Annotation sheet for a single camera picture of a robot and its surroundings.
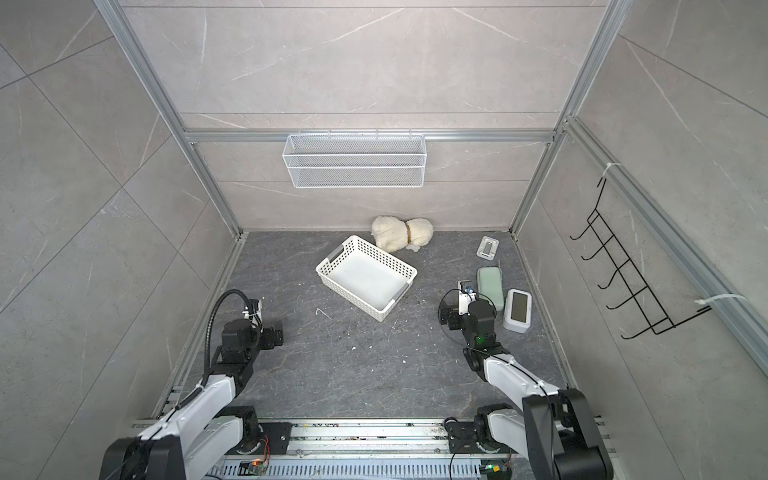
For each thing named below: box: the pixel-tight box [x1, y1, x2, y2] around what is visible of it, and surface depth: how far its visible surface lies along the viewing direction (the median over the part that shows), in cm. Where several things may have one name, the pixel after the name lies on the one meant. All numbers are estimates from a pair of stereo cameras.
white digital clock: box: [503, 288, 532, 334], surface depth 95 cm
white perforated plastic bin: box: [315, 235, 418, 322], surface depth 108 cm
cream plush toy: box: [371, 215, 434, 253], surface depth 110 cm
